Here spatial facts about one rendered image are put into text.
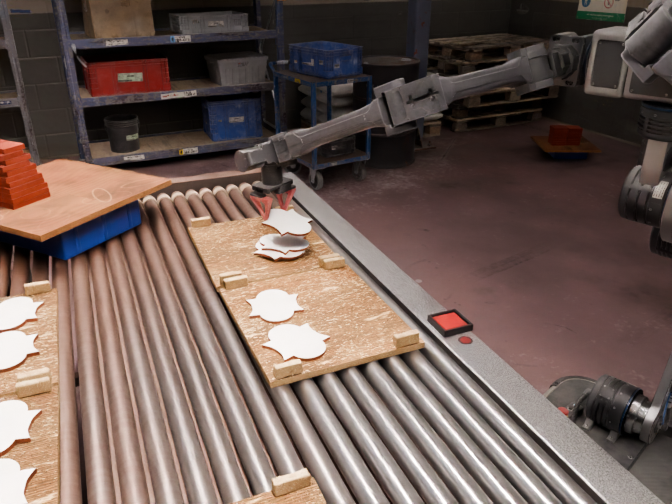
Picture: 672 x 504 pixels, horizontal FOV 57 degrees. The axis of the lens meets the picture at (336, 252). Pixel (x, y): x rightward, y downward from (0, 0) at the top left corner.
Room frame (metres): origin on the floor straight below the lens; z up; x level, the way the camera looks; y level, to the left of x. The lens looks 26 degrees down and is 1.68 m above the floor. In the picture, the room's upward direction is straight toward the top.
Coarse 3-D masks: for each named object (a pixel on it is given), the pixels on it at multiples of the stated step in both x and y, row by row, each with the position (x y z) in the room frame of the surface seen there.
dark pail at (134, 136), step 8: (104, 120) 5.26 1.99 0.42; (112, 120) 5.42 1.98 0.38; (120, 120) 5.46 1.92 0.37; (128, 120) 5.24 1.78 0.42; (136, 120) 5.32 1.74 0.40; (112, 128) 5.22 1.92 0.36; (120, 128) 5.21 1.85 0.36; (128, 128) 5.24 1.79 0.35; (136, 128) 5.32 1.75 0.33; (112, 136) 5.23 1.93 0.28; (120, 136) 5.21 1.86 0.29; (128, 136) 5.24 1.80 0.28; (136, 136) 5.31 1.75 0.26; (112, 144) 5.24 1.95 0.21; (120, 144) 5.22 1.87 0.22; (128, 144) 5.24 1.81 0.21; (136, 144) 5.30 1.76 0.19; (120, 152) 5.22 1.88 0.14; (128, 152) 5.23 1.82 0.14
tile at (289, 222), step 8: (272, 216) 1.58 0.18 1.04; (280, 216) 1.59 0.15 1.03; (288, 216) 1.59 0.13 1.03; (296, 216) 1.60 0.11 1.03; (264, 224) 1.54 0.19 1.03; (272, 224) 1.54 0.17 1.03; (280, 224) 1.54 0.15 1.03; (288, 224) 1.55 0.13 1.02; (296, 224) 1.56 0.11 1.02; (304, 224) 1.56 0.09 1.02; (280, 232) 1.51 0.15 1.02; (288, 232) 1.52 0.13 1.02; (296, 232) 1.52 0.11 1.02; (304, 232) 1.52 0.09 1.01
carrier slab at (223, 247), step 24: (192, 240) 1.66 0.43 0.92; (216, 240) 1.64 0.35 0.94; (240, 240) 1.64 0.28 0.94; (312, 240) 1.64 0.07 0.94; (216, 264) 1.48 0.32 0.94; (240, 264) 1.48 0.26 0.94; (264, 264) 1.48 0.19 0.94; (288, 264) 1.48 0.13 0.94; (312, 264) 1.48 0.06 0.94; (216, 288) 1.36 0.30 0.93
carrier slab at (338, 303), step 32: (224, 288) 1.35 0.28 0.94; (256, 288) 1.35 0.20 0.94; (288, 288) 1.35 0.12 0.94; (320, 288) 1.35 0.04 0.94; (352, 288) 1.35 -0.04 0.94; (256, 320) 1.20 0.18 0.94; (320, 320) 1.20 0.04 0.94; (352, 320) 1.20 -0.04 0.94; (384, 320) 1.20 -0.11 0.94; (256, 352) 1.07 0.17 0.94; (352, 352) 1.07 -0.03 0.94; (384, 352) 1.07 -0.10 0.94
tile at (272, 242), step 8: (264, 240) 1.58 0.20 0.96; (272, 240) 1.58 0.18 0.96; (280, 240) 1.58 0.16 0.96; (288, 240) 1.58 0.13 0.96; (296, 240) 1.58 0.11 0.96; (304, 240) 1.58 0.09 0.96; (264, 248) 1.53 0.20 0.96; (272, 248) 1.53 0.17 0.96; (280, 248) 1.53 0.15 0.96; (288, 248) 1.53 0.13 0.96; (296, 248) 1.53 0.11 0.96; (304, 248) 1.53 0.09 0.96
